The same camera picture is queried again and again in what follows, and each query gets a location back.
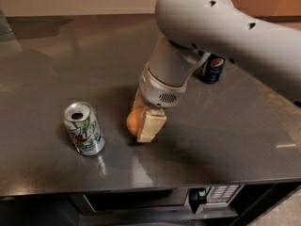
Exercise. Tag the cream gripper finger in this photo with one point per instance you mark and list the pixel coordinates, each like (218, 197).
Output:
(138, 102)
(150, 123)

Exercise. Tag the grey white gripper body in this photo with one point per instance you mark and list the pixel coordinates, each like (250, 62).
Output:
(155, 93)

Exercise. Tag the orange fruit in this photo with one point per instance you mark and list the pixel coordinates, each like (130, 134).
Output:
(133, 121)

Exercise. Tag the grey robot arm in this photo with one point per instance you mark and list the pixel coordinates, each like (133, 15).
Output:
(194, 29)

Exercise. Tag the silver green 7up can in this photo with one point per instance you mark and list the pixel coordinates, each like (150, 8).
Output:
(82, 125)

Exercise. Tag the blue pepsi can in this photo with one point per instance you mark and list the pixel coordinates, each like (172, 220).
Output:
(211, 70)

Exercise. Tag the microwave oven under counter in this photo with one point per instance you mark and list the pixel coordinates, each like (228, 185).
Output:
(194, 200)

